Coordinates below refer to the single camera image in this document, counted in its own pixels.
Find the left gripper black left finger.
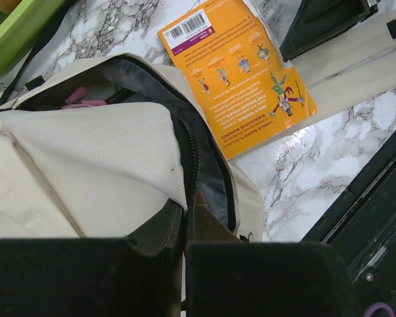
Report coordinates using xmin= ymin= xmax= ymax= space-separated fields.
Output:
xmin=0 ymin=201 xmax=184 ymax=316

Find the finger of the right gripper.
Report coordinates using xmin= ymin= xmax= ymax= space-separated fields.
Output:
xmin=280 ymin=0 xmax=378 ymax=61

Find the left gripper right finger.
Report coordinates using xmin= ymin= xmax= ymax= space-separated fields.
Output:
xmin=185 ymin=190 xmax=362 ymax=316

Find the orange yellow book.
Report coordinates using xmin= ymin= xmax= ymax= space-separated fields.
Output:
xmin=158 ymin=0 xmax=318 ymax=159

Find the beige canvas backpack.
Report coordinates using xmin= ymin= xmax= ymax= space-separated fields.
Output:
xmin=0 ymin=8 xmax=396 ymax=317

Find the pink pencil case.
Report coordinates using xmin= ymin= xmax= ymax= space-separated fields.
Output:
xmin=61 ymin=87 xmax=108 ymax=110

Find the green vegetable tray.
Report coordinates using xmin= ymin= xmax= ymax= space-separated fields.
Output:
xmin=0 ymin=1 xmax=67 ymax=76

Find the brown mushroom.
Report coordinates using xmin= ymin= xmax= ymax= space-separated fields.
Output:
xmin=0 ymin=0 xmax=21 ymax=15

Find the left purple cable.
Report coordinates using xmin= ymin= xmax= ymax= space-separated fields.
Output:
xmin=362 ymin=300 xmax=393 ymax=317

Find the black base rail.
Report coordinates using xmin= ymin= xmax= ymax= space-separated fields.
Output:
xmin=303 ymin=131 xmax=396 ymax=316

